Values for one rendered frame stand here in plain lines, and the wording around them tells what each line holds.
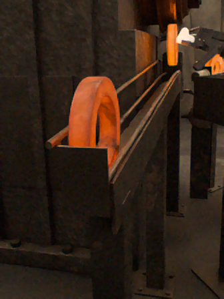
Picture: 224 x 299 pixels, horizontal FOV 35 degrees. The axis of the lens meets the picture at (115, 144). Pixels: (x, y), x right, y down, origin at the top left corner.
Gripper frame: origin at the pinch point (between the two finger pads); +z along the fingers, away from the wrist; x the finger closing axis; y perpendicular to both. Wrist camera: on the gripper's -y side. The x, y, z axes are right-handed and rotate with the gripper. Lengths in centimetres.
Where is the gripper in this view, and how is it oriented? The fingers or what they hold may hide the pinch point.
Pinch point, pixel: (173, 40)
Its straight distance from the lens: 144.3
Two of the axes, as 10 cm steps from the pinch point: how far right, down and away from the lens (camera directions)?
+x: -2.5, 2.4, -9.4
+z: -9.4, -3.0, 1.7
